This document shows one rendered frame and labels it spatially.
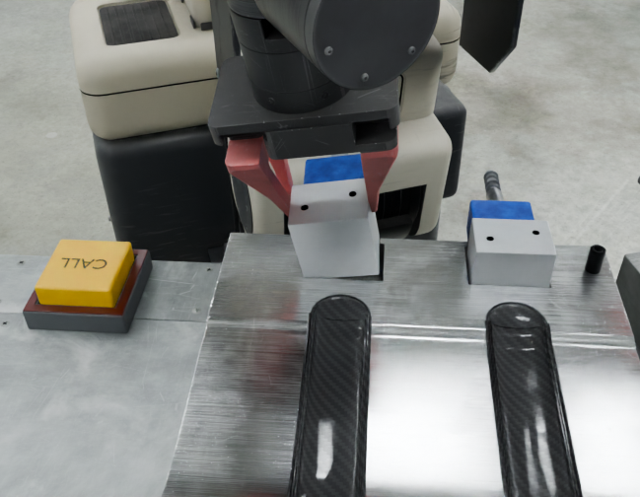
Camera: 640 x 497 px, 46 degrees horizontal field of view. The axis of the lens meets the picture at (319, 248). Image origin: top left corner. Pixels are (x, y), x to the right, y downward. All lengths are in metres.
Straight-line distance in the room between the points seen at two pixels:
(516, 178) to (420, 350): 1.80
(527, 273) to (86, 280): 0.33
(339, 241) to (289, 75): 0.13
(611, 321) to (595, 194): 1.74
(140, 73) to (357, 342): 0.63
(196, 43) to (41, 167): 1.43
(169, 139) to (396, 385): 0.70
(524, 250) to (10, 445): 0.36
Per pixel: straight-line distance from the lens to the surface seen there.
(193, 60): 1.01
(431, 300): 0.48
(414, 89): 0.81
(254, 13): 0.37
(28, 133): 2.59
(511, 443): 0.43
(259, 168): 0.42
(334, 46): 0.29
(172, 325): 0.60
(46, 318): 0.61
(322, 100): 0.39
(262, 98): 0.40
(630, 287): 0.61
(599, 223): 2.12
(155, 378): 0.57
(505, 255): 0.48
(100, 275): 0.60
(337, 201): 0.46
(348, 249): 0.47
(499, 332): 0.47
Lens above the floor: 1.22
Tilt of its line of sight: 39 degrees down
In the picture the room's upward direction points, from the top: 1 degrees counter-clockwise
